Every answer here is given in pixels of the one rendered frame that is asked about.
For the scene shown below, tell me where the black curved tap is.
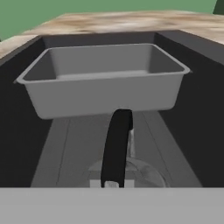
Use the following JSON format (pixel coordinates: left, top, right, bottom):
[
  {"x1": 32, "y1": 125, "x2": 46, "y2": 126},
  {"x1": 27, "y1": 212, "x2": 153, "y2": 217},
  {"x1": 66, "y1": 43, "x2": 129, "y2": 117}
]
[{"x1": 87, "y1": 108, "x2": 169, "y2": 188}]

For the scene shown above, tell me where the grey sink basin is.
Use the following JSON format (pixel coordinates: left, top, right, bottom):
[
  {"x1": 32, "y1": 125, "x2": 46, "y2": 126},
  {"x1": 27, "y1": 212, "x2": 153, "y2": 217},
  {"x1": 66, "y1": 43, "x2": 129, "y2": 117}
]
[{"x1": 13, "y1": 43, "x2": 191, "y2": 121}]

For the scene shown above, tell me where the dark green block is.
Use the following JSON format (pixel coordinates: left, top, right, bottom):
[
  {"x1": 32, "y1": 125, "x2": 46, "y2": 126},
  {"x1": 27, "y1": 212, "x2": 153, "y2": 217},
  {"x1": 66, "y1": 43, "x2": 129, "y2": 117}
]
[{"x1": 212, "y1": 0, "x2": 224, "y2": 16}]

